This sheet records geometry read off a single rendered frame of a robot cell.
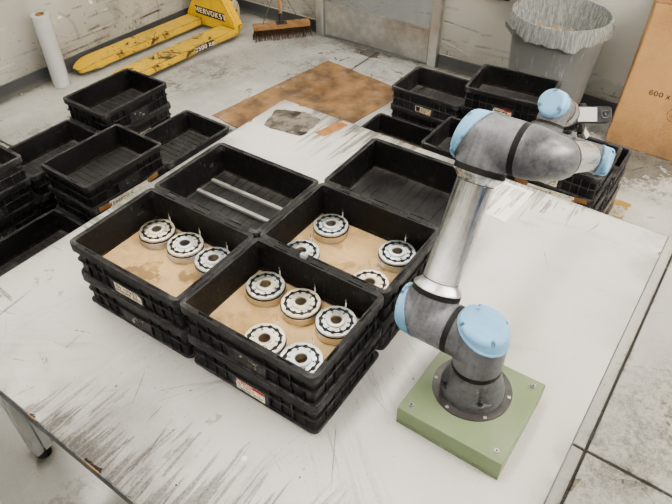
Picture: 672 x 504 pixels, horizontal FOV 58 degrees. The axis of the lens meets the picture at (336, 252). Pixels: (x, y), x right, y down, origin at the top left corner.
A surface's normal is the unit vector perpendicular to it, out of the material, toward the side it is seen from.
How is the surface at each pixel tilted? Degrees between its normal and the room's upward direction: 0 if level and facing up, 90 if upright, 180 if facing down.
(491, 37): 90
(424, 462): 0
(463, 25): 90
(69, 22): 90
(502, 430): 2
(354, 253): 0
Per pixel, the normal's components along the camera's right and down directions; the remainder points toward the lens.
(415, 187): 0.00, -0.74
